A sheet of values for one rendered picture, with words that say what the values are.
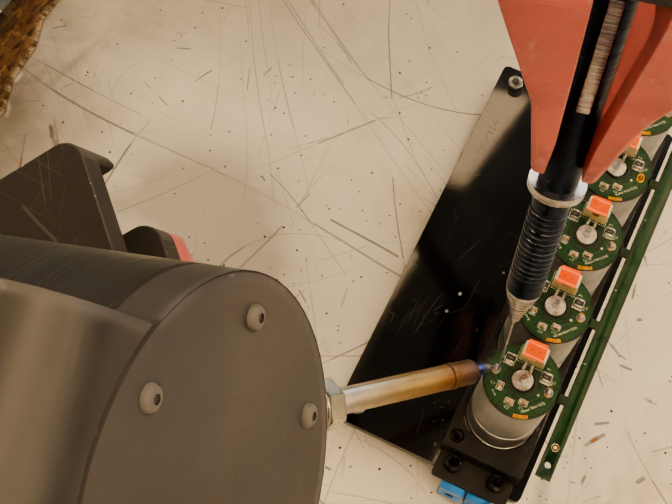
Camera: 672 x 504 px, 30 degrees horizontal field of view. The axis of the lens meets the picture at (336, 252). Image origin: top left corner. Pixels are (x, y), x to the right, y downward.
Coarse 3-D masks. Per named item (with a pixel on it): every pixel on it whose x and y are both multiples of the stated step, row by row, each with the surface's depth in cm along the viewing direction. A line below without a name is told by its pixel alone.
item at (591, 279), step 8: (576, 232) 42; (592, 232) 42; (576, 240) 42; (584, 240) 42; (592, 240) 42; (552, 264) 42; (560, 264) 42; (584, 272) 42; (592, 272) 42; (600, 272) 42; (584, 280) 42; (592, 280) 43; (600, 280) 43; (592, 288) 44
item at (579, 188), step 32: (608, 0) 29; (608, 32) 29; (608, 64) 30; (576, 96) 31; (576, 128) 32; (576, 160) 32; (544, 192) 33; (576, 192) 34; (544, 224) 34; (544, 256) 35; (512, 288) 36
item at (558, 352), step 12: (552, 300) 41; (552, 312) 41; (564, 312) 41; (504, 324) 44; (516, 324) 41; (504, 336) 43; (516, 336) 42; (528, 336) 41; (552, 348) 41; (564, 348) 41
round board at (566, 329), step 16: (544, 288) 41; (576, 304) 41; (592, 304) 41; (528, 320) 41; (544, 320) 41; (560, 320) 41; (576, 320) 41; (544, 336) 40; (560, 336) 40; (576, 336) 40
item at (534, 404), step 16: (496, 352) 40; (512, 352) 40; (512, 368) 40; (528, 368) 40; (544, 368) 40; (496, 384) 40; (544, 384) 40; (560, 384) 40; (496, 400) 40; (512, 400) 39; (528, 400) 40; (544, 400) 40; (512, 416) 39; (528, 416) 39
